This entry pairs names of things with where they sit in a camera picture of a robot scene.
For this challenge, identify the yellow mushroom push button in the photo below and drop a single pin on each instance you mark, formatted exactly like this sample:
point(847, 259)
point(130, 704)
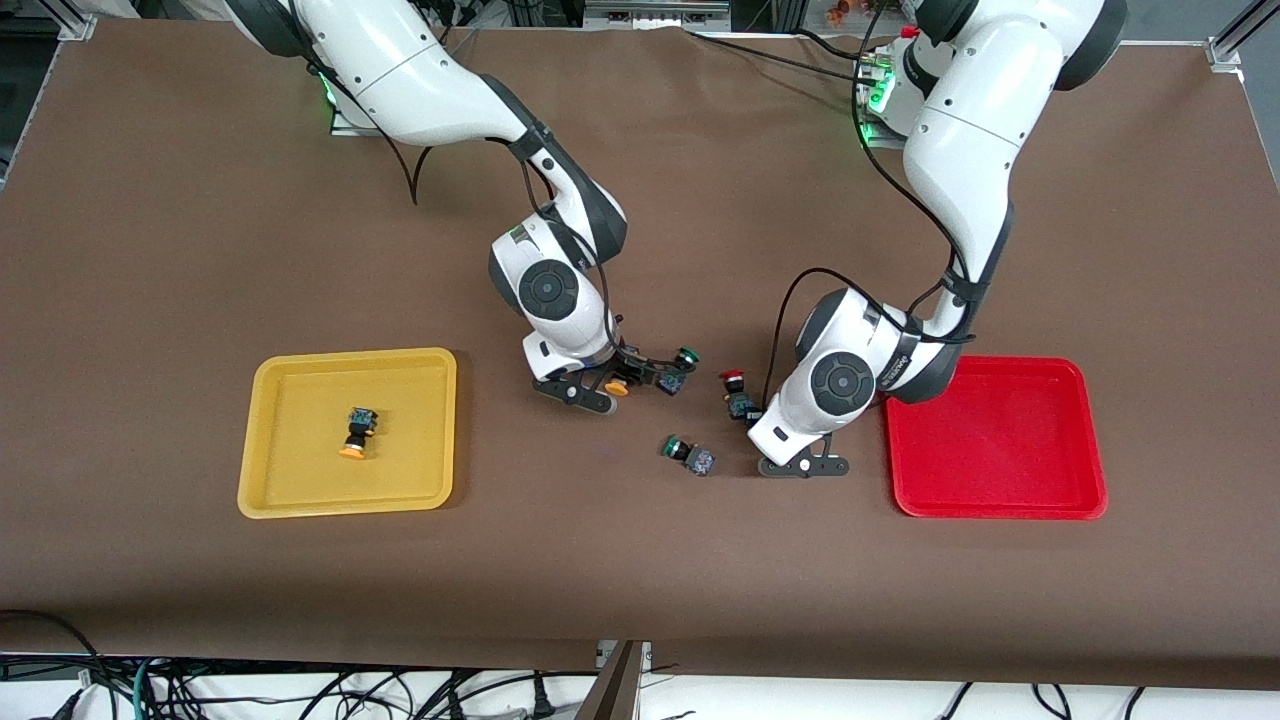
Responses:
point(360, 422)
point(617, 388)

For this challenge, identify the red mushroom push button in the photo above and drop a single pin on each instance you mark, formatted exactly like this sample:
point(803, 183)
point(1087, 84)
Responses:
point(738, 400)

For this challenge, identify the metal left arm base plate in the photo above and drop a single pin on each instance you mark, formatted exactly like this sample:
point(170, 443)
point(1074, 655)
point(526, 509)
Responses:
point(880, 140)

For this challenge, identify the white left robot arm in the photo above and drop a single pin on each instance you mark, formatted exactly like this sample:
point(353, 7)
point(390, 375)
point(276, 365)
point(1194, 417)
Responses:
point(980, 120)

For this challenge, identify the grey metal rail bracket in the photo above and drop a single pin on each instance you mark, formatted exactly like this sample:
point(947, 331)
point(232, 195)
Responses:
point(655, 12)

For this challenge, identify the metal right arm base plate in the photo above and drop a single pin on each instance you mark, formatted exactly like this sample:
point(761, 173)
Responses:
point(350, 125)

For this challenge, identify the aluminium frame profile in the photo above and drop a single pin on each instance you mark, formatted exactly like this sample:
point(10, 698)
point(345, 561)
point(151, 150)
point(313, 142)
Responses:
point(72, 22)
point(1235, 40)

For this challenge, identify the red plastic tray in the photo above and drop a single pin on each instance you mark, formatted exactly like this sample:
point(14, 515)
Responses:
point(1000, 450)

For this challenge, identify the yellow plastic tray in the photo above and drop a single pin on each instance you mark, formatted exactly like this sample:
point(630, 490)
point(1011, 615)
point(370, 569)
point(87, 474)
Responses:
point(300, 470)

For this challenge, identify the aluminium profile table leg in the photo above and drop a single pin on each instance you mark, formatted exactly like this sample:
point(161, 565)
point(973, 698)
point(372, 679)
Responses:
point(612, 690)

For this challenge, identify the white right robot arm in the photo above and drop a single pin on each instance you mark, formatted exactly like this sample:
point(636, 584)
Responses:
point(400, 70)

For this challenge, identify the green mushroom push button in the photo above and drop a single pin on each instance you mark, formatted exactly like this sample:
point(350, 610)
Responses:
point(687, 355)
point(692, 457)

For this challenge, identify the black power plug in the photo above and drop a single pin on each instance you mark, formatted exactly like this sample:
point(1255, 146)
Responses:
point(543, 705)

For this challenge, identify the brown table cover sheet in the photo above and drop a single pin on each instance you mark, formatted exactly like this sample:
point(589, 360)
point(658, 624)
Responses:
point(200, 200)

